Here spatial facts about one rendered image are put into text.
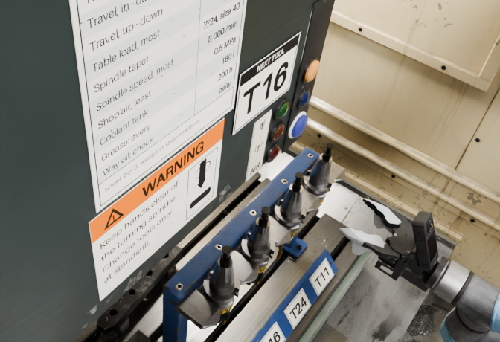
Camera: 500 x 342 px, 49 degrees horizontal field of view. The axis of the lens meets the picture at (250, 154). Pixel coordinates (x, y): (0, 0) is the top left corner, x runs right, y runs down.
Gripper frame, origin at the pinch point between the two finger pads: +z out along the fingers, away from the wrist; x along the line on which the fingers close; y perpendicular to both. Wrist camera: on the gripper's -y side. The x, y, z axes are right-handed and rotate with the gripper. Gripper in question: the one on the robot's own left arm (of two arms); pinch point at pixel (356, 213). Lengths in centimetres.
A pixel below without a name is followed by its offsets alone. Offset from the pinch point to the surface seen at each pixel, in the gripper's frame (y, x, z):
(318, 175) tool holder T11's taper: -5.9, -1.8, 9.7
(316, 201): -1.8, -4.5, 7.5
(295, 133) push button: -43, -33, 4
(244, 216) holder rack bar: -2.6, -18.5, 15.9
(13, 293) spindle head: -53, -69, 5
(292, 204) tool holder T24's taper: -6.3, -12.6, 9.4
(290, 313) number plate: 25.2, -13.6, 1.6
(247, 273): -1.8, -27.9, 8.0
